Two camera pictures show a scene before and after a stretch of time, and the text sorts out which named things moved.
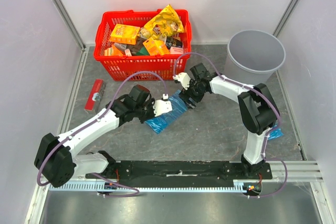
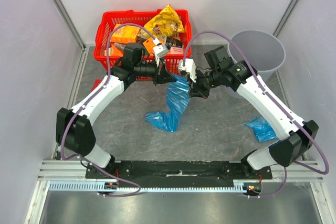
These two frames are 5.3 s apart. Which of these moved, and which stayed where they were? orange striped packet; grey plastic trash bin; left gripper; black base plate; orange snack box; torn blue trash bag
Moved: torn blue trash bag; left gripper
Stayed: grey plastic trash bin; black base plate; orange snack box; orange striped packet
